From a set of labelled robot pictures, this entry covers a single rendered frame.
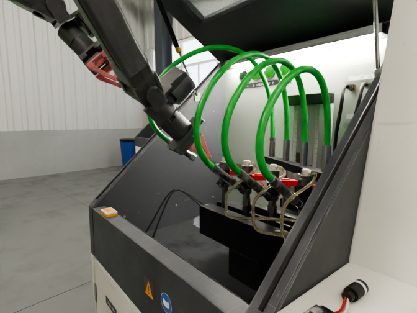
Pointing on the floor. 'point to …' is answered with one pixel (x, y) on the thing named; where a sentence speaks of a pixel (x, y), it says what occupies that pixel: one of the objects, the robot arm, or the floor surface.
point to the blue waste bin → (127, 149)
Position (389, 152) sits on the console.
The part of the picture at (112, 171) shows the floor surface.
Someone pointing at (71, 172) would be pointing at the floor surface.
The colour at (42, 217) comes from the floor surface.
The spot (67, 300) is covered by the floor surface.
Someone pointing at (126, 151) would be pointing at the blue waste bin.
